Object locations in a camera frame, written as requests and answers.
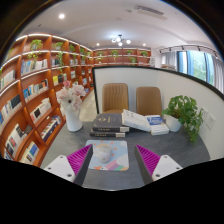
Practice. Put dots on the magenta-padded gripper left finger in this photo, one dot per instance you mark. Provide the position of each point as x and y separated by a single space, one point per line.
61 166

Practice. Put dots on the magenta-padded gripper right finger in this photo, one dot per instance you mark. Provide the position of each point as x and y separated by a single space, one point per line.
165 165

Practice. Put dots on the pastel cartoon print mouse pad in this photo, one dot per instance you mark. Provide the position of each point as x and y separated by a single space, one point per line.
116 153

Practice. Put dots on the white book with blue cover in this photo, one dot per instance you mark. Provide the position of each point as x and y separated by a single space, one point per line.
156 126

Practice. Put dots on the white vase with pink flowers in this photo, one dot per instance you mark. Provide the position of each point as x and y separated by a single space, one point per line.
73 121

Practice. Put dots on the thick white book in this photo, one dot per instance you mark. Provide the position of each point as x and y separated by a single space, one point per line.
135 120

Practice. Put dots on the thin dark hardcover book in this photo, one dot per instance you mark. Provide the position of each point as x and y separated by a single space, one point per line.
106 134

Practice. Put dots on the green plant in white pot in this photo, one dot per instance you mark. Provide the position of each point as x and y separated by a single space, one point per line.
181 110

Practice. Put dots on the thick dark hardcover book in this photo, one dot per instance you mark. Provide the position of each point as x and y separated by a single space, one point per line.
108 120

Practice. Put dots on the tan padded chair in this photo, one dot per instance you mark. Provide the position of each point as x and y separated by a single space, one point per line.
148 100
115 98

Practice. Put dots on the orange wooden bookshelf unit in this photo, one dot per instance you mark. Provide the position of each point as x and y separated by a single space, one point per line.
33 90

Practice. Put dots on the ceiling chandelier lamp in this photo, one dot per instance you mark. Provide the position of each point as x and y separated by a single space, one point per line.
119 39

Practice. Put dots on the white ceiling air vent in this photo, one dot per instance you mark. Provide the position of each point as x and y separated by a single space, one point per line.
150 11

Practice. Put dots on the white wall socket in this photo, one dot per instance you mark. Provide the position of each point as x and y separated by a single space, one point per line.
204 114
210 121

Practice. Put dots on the glass window with dark frame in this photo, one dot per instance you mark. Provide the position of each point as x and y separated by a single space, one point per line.
196 65

